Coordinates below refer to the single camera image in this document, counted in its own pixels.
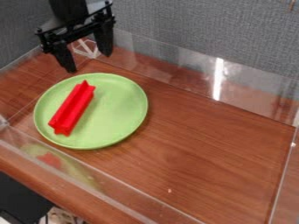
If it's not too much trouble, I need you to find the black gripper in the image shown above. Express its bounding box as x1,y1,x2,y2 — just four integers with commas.
34,0,116,73

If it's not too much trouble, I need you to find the green round plate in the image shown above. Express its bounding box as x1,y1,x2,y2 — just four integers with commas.
32,73,148,150

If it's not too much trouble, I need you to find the white power strip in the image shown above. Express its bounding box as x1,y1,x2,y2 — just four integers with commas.
38,206,85,224

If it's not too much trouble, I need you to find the clear acrylic corner bracket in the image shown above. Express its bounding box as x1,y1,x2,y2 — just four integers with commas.
70,38,105,59

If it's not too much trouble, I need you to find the clear acrylic enclosure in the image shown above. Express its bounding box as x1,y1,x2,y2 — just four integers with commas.
0,31,299,224

